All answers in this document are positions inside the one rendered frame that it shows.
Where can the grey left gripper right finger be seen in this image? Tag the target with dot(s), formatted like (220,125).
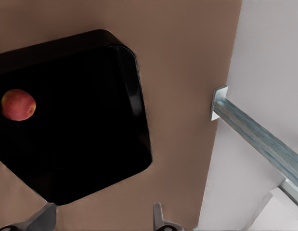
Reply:
(160,219)

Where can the red apple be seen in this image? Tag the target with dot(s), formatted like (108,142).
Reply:
(18,105)

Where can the silver frame post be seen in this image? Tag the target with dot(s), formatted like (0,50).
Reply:
(257,134)

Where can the black storage box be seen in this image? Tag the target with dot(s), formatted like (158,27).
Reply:
(86,125)

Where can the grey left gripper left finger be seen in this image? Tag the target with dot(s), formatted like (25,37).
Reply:
(41,217)

